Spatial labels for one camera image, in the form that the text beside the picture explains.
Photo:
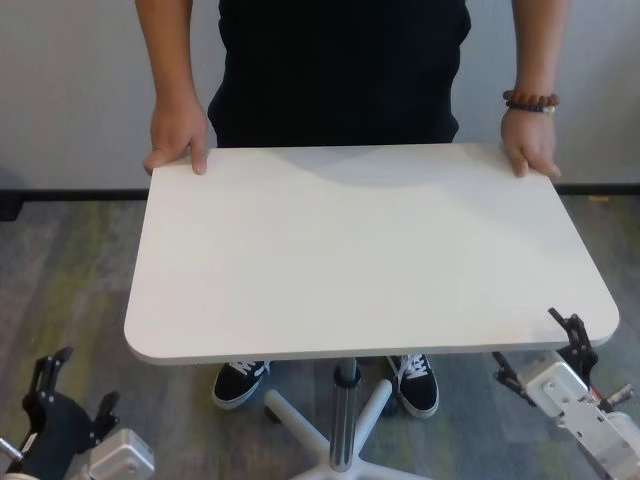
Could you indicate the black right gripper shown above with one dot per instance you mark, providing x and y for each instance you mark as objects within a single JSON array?
[{"x": 584, "y": 357}]

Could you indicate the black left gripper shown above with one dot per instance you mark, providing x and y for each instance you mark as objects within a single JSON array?
[{"x": 55, "y": 435}]

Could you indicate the white rolling pedestal table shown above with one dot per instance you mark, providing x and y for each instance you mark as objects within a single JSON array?
[{"x": 350, "y": 250}]

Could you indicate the person's right forearm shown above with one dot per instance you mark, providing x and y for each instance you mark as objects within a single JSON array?
[{"x": 177, "y": 50}]

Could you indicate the person's left forearm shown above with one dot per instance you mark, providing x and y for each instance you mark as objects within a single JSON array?
[{"x": 520, "y": 45}]

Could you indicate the person's left hand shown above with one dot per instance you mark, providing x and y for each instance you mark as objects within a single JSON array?
[{"x": 530, "y": 140}]

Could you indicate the person's right hand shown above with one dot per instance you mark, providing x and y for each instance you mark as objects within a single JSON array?
[{"x": 177, "y": 132}]

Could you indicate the black left sneaker white laces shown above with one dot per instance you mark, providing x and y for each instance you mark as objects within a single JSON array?
[{"x": 415, "y": 387}]

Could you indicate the black sneaker white laces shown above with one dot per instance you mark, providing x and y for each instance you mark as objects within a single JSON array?
[
  {"x": 240, "y": 387},
  {"x": 415, "y": 387}
]

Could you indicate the black right sneaker white laces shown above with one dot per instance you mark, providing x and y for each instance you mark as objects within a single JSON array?
[{"x": 240, "y": 387}]

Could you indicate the black rectangular block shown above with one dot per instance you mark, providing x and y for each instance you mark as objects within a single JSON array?
[{"x": 11, "y": 206}]

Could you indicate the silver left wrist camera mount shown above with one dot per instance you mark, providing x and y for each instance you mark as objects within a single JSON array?
[{"x": 120, "y": 455}]

